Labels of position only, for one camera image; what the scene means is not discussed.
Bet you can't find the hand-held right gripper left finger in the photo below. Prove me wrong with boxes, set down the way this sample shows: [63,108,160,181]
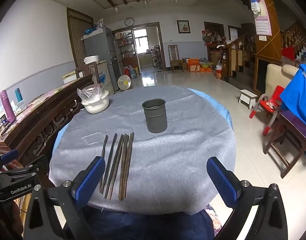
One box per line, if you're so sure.
[23,156,106,240]

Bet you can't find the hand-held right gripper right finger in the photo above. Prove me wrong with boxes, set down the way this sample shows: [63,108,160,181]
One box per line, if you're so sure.
[206,156,289,240]

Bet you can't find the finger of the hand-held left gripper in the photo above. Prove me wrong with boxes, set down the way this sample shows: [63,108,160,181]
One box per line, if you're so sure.
[0,149,48,180]

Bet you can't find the row of dark chopsticks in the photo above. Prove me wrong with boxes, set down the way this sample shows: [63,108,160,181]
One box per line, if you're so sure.
[99,132,135,201]

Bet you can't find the grey metal utensil cup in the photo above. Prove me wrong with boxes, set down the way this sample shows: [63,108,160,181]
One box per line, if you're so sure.
[142,98,168,133]

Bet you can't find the person's left forearm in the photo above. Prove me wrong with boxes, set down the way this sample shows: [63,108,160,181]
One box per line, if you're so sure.
[0,200,26,240]

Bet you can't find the floral cloth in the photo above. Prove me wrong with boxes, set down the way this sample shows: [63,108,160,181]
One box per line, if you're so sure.
[205,204,223,235]

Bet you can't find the carved dark wooden sofa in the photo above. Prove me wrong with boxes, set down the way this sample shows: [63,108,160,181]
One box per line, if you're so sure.
[0,74,94,188]

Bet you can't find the pink thermos bottle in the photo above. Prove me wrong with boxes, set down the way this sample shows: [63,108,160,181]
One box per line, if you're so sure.
[0,90,17,123]

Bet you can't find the grey foam table mat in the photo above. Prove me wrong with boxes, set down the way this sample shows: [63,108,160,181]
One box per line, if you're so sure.
[49,85,236,216]

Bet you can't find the blue thermos bottle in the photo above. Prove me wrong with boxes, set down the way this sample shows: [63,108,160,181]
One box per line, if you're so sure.
[14,88,26,110]

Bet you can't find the person's dark blue trousers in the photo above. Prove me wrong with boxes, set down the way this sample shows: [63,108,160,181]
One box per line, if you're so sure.
[83,204,216,240]

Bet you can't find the white ceramic bowl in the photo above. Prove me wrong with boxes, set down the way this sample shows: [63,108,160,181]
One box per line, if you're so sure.
[81,91,110,114]

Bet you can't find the blue table cover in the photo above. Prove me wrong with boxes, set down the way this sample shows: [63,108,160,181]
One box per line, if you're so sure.
[52,87,231,155]

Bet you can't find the small white stool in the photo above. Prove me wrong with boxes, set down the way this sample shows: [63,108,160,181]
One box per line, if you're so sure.
[238,89,258,109]

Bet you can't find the red plastic chair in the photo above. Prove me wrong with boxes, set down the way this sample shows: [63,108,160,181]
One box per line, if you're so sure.
[249,85,287,137]

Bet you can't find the cream cabinet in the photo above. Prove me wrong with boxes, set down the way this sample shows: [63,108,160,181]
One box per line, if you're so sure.
[63,72,77,83]

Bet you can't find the round electric fan heater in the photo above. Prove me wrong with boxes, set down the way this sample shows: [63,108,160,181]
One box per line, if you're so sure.
[117,74,132,91]

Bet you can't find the white chest freezer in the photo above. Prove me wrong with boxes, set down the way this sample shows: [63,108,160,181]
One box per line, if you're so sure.
[97,60,116,93]

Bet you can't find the dark wooden dining chair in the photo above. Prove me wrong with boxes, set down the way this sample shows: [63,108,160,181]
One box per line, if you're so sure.
[75,61,100,84]

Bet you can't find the beige armchair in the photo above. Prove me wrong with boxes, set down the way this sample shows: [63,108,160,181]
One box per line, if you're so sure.
[264,64,303,99]

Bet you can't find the blue jacket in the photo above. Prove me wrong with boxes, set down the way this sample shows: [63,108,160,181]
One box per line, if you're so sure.
[279,64,306,153]

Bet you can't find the white rice cooker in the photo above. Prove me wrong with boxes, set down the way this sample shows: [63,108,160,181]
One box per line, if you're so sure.
[83,55,100,65]

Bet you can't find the wooden stair railing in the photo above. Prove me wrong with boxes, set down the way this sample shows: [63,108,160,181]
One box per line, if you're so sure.
[221,36,255,80]

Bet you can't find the brown wooden chair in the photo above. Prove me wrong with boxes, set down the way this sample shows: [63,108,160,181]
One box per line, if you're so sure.
[168,44,184,73]

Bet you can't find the grey refrigerator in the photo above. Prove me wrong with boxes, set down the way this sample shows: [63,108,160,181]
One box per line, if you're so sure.
[83,26,122,93]

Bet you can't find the brown door curtain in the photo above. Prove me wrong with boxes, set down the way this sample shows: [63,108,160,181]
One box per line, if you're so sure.
[66,7,94,68]

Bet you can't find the kitchen goods shelf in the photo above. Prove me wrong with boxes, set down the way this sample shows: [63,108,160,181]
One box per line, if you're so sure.
[114,30,138,68]

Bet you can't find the framed wall picture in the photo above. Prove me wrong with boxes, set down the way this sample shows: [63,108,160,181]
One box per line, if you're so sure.
[177,20,191,34]

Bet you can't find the pink wall calendar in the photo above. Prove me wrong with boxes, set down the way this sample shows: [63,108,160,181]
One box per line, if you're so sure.
[250,0,272,37]

